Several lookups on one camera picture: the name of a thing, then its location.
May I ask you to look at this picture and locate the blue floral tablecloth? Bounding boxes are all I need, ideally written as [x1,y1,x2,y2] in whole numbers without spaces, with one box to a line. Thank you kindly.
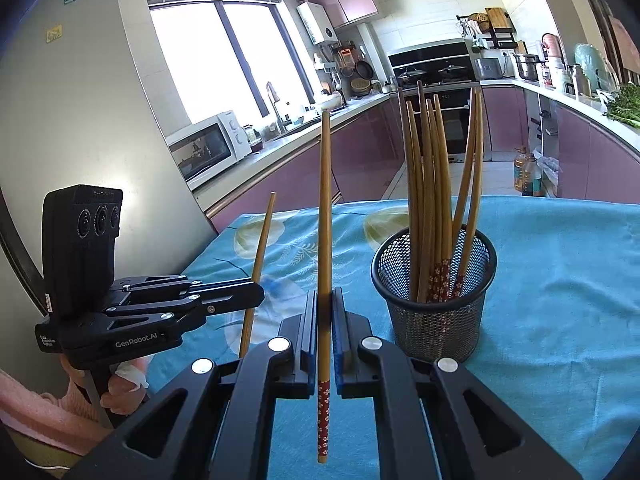
[145,195,640,480]

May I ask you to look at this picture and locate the black built-in oven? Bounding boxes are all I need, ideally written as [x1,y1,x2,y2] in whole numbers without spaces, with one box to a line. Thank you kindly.
[400,85,483,161]

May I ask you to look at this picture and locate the green leafy vegetables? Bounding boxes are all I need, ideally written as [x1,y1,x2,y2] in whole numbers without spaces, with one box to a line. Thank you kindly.
[602,85,640,128]

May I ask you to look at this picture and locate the black mesh utensil cup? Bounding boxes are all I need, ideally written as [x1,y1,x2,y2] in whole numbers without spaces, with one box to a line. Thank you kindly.
[371,227,498,363]

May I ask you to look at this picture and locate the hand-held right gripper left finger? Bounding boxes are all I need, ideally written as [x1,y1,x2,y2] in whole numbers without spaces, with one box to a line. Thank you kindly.
[65,287,318,480]

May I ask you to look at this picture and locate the bunch of wooden chopsticks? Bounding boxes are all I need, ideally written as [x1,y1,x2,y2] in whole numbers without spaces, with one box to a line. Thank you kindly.
[397,80,485,306]

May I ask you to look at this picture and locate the white microwave oven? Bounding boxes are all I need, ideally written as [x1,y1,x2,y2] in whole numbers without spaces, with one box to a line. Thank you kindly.
[166,112,253,191]

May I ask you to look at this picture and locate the grey refrigerator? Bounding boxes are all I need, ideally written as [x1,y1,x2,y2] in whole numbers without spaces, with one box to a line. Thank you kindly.
[0,0,218,331]

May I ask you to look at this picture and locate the kitchen window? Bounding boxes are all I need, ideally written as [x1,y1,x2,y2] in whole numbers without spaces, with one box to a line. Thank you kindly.
[147,0,321,126]

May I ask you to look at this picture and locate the wooden chopstick red floral end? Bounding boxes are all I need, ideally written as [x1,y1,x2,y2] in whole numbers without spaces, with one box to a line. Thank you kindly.
[316,110,333,465]
[238,192,277,359]

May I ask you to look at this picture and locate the black range hood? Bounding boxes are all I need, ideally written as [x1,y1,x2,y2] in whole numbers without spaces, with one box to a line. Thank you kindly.
[389,42,475,68]

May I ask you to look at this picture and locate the wooden cutting board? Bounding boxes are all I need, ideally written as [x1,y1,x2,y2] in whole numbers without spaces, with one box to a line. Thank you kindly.
[485,7,516,31]

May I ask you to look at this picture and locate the olive green garment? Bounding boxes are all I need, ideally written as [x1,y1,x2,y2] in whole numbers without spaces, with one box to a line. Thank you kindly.
[5,427,83,471]

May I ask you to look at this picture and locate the silver metal box appliance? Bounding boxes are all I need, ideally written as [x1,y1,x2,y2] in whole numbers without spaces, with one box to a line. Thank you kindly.
[474,58,503,81]

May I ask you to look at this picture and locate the black wall storage rack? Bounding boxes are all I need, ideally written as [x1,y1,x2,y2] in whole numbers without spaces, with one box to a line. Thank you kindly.
[457,7,518,51]

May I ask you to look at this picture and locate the person's left hand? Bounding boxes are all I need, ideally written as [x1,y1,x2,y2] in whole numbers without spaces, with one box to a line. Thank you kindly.
[107,354,151,417]

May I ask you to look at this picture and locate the clear plastic bag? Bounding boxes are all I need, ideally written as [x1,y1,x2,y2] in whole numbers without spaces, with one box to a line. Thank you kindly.
[537,155,558,196]

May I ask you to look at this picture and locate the pink electric kettle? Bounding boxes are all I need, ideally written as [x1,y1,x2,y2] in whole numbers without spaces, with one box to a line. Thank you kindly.
[542,34,563,68]

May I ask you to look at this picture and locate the stainless steel stock pot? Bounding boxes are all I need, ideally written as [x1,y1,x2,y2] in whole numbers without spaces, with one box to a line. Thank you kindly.
[515,54,541,81]

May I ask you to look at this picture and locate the yellow cooking oil bottle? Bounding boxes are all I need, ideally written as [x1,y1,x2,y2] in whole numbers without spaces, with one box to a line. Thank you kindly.
[514,147,543,197]

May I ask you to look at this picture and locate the white wall water heater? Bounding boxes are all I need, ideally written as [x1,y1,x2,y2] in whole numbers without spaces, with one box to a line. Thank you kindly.
[297,2,335,46]

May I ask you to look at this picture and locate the chrome kitchen faucet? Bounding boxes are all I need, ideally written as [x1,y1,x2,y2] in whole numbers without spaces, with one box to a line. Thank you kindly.
[266,81,288,133]

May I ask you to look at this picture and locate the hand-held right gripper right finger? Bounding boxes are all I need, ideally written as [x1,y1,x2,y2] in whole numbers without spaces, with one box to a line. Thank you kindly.
[331,287,583,480]

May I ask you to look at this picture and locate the person's left forearm pink sleeve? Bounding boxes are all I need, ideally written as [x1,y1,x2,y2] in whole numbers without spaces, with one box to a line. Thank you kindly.
[0,355,116,461]

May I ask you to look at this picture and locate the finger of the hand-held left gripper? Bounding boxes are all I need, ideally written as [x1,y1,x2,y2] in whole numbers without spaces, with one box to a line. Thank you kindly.
[105,284,265,333]
[111,275,253,295]

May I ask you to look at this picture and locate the purple base cabinet run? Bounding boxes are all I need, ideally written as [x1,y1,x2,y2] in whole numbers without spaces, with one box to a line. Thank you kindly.
[207,95,401,233]
[480,84,640,201]

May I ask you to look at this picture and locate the stainless steel thermos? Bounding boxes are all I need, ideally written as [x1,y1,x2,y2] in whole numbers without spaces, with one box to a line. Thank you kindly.
[570,64,591,98]

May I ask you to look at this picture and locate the pale green food cover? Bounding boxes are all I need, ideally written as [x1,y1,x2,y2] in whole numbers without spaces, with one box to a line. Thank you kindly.
[574,42,613,96]

